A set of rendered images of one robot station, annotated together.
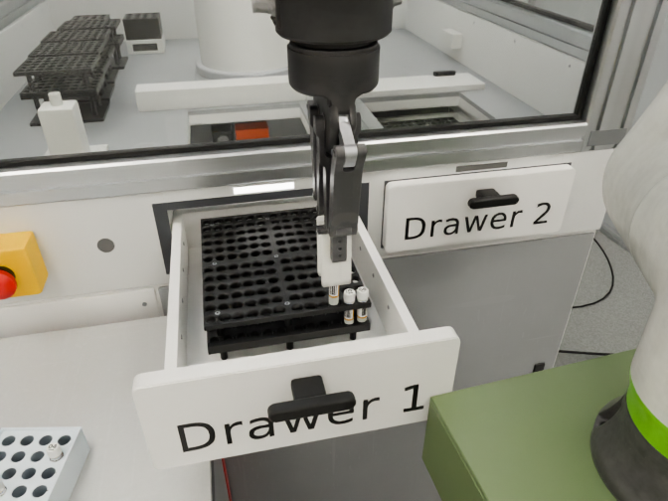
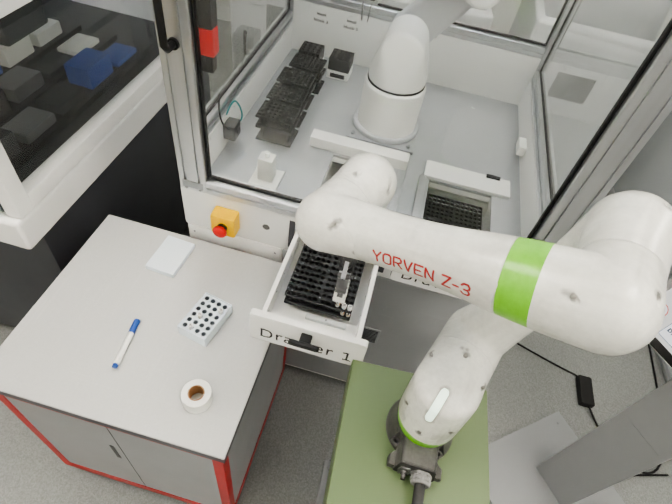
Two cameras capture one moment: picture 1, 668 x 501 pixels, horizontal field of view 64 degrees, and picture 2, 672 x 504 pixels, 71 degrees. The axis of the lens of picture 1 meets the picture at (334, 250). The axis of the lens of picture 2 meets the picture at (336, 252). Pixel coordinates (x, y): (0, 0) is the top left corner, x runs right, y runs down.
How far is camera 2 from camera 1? 0.68 m
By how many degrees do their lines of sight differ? 21
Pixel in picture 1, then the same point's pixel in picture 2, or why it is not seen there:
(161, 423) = (255, 325)
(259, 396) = (290, 332)
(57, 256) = (245, 223)
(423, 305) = (406, 306)
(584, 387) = not seen: hidden behind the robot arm
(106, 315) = (257, 250)
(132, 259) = (275, 236)
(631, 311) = not seen: hidden behind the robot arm
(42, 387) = (223, 276)
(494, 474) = (353, 396)
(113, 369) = (251, 280)
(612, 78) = not seen: hidden behind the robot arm
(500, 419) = (370, 380)
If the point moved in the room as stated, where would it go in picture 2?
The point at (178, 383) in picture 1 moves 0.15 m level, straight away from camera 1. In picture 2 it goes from (264, 317) to (274, 268)
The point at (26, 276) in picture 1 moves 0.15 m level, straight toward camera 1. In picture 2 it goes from (230, 230) to (231, 272)
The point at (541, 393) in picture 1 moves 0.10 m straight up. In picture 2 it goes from (394, 378) to (404, 359)
